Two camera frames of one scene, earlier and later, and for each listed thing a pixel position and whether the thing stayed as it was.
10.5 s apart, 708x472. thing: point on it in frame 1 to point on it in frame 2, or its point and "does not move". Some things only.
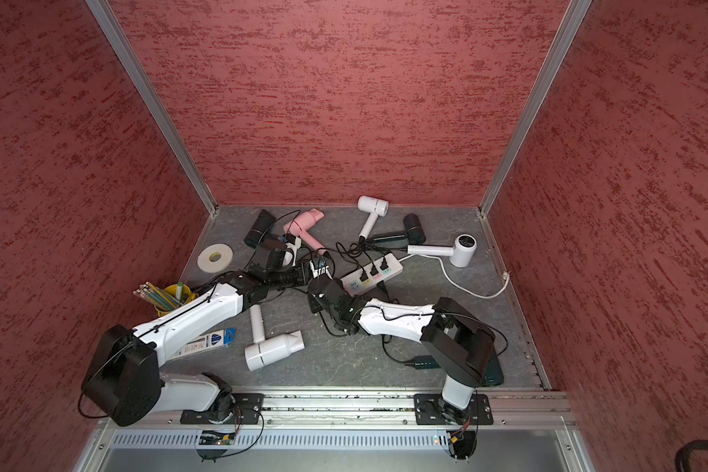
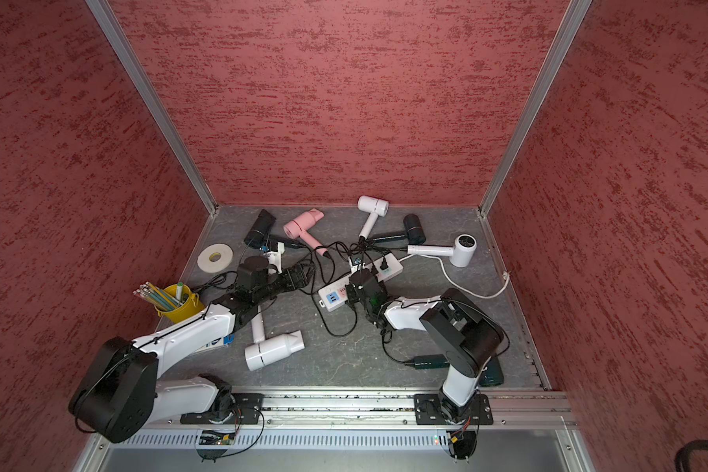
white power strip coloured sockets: (357, 282) does not move
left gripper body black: (287, 276) does not move
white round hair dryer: (462, 254) does not move
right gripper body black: (318, 305) to (354, 297)
